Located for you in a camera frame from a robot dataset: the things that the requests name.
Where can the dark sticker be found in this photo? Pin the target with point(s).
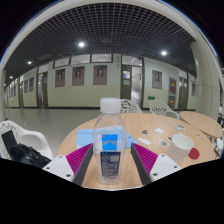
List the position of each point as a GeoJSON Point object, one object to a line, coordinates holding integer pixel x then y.
{"type": "Point", "coordinates": [144, 132]}

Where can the round patterned sticker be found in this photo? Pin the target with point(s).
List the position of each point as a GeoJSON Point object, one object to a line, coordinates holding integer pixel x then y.
{"type": "Point", "coordinates": [163, 143]}

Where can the person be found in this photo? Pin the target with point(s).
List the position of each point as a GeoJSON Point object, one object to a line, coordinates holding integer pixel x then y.
{"type": "Point", "coordinates": [220, 109]}

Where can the white sticker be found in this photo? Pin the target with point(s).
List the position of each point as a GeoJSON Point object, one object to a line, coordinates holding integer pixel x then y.
{"type": "Point", "coordinates": [159, 130]}

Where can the white chair with wooden legs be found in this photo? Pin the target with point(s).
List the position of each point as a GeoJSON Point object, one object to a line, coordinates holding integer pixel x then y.
{"type": "Point", "coordinates": [219, 144]}

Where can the white paper slip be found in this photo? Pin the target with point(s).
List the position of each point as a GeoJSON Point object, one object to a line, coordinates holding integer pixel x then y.
{"type": "Point", "coordinates": [144, 141]}

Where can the white mug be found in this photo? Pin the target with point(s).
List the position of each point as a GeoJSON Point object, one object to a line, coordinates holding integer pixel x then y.
{"type": "Point", "coordinates": [179, 150]}

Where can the small dark-white sticker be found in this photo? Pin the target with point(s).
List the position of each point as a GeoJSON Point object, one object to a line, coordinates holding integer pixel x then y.
{"type": "Point", "coordinates": [170, 138]}

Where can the round ceiling lights group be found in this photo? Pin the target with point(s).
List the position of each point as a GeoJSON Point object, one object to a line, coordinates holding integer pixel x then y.
{"type": "Point", "coordinates": [81, 44]}

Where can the blue printed paper sheet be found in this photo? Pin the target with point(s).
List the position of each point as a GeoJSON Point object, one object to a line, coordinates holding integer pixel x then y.
{"type": "Point", "coordinates": [85, 136]}

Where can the dark green door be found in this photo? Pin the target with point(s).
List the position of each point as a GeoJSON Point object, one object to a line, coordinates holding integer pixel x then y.
{"type": "Point", "coordinates": [126, 87]}

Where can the framed wall portraits group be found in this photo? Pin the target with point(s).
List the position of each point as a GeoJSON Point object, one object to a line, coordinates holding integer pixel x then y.
{"type": "Point", "coordinates": [100, 75]}

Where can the pale outlined sticker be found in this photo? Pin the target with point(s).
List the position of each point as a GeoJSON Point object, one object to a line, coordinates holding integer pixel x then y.
{"type": "Point", "coordinates": [180, 127]}

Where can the flat round red coaster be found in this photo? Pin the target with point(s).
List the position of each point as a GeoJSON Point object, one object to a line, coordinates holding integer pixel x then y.
{"type": "Point", "coordinates": [194, 154]}

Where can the white plastic chair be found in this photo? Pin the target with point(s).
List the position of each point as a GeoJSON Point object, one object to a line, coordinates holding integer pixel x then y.
{"type": "Point", "coordinates": [30, 136]}

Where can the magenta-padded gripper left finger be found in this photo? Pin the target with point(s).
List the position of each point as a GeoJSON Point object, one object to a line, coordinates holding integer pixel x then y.
{"type": "Point", "coordinates": [58, 166]}

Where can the white lattice-back chair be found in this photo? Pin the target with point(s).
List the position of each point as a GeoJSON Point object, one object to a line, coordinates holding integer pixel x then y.
{"type": "Point", "coordinates": [131, 106]}
{"type": "Point", "coordinates": [161, 107]}

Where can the round wooden side table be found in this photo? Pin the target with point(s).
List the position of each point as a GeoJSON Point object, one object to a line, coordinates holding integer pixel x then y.
{"type": "Point", "coordinates": [200, 122]}

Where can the black bag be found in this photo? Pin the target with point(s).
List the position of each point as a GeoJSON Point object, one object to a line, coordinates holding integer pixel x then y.
{"type": "Point", "coordinates": [28, 156]}

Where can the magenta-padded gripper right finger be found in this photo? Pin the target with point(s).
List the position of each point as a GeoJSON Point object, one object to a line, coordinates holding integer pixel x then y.
{"type": "Point", "coordinates": [165, 166]}

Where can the clear plastic water bottle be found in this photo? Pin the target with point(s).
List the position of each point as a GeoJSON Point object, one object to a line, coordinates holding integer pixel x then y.
{"type": "Point", "coordinates": [110, 140]}

